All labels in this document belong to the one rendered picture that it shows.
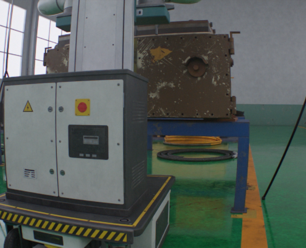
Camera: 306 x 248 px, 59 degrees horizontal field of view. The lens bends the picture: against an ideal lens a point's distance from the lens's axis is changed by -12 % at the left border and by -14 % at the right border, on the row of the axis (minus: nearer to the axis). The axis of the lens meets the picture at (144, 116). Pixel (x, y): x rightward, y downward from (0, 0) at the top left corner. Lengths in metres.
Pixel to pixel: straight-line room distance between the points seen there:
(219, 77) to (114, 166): 1.16
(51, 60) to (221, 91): 1.37
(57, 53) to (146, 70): 0.79
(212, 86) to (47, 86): 1.19
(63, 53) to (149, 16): 1.05
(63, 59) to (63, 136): 1.42
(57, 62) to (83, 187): 1.55
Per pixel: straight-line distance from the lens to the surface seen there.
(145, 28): 2.32
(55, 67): 2.52
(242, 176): 2.11
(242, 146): 2.08
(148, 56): 2.16
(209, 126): 2.08
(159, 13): 1.64
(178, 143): 6.55
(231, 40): 2.07
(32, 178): 1.24
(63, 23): 1.82
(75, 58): 1.62
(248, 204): 2.37
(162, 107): 2.09
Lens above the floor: 0.69
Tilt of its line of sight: 1 degrees down
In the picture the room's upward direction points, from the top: straight up
